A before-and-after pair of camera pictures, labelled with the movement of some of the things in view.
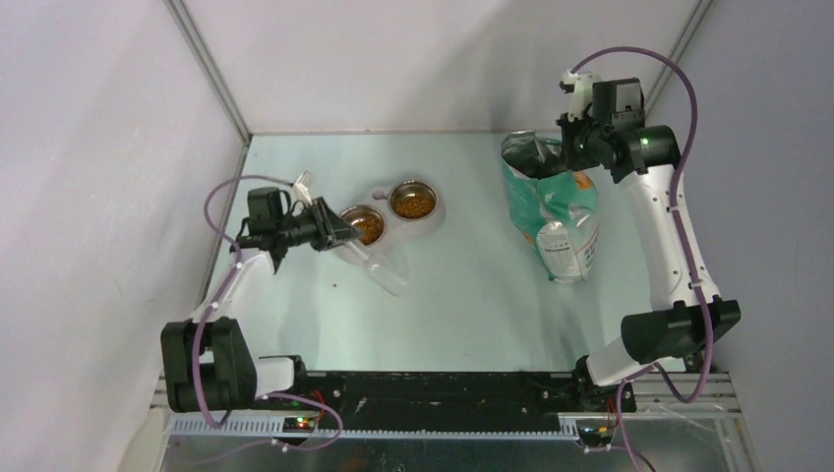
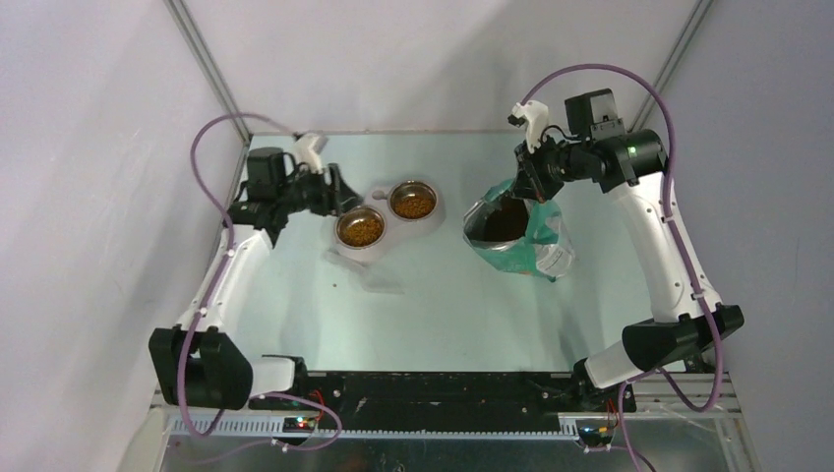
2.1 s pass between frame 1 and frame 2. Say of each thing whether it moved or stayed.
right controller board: stayed
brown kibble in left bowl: stayed
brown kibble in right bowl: stayed
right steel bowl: stayed
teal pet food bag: moved
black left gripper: moved
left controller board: stayed
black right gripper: moved
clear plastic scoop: moved
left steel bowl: stayed
